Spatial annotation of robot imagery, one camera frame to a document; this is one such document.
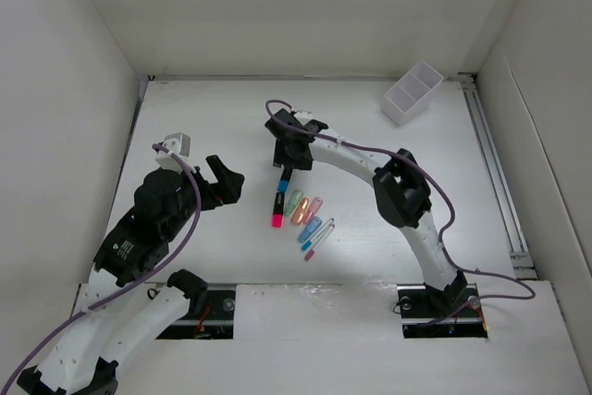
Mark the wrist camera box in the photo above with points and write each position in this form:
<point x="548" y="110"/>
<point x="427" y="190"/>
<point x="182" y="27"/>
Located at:
<point x="178" y="143"/>
<point x="303" y="116"/>

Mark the blue-capped white pen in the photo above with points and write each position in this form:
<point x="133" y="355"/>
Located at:
<point x="317" y="235"/>

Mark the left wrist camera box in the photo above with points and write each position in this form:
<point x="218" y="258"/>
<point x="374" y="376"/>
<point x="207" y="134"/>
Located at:
<point x="178" y="143"/>

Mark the pink-capped black marker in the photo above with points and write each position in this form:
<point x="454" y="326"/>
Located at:
<point x="278" y="210"/>

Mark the aluminium rail right side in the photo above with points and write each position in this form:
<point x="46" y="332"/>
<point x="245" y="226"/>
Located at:
<point x="522" y="263"/>

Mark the blue-capped black marker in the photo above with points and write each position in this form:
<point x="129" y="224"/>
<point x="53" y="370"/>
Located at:
<point x="284" y="181"/>

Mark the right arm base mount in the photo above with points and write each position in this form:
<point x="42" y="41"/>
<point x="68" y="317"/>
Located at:
<point x="422" y="319"/>

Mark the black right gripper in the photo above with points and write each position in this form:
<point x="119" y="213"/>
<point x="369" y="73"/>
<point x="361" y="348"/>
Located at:
<point x="281" y="158"/>

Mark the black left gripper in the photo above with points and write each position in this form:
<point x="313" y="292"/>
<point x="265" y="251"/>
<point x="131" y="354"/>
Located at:
<point x="231" y="190"/>

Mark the white three-compartment organizer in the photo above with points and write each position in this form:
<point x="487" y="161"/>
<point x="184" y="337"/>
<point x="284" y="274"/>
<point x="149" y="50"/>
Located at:
<point x="412" y="94"/>

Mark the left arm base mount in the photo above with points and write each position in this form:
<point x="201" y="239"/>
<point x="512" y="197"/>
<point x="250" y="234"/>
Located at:
<point x="214" y="321"/>

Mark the pink-capped white pen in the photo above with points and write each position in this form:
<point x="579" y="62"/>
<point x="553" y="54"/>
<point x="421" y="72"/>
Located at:
<point x="317" y="244"/>

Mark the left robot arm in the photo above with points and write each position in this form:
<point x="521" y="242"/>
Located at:
<point x="92" y="347"/>

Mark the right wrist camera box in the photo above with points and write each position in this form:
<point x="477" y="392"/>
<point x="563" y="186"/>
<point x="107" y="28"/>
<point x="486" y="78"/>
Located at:
<point x="303" y="116"/>

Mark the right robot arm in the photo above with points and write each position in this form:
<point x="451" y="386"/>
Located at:
<point x="401" y="192"/>

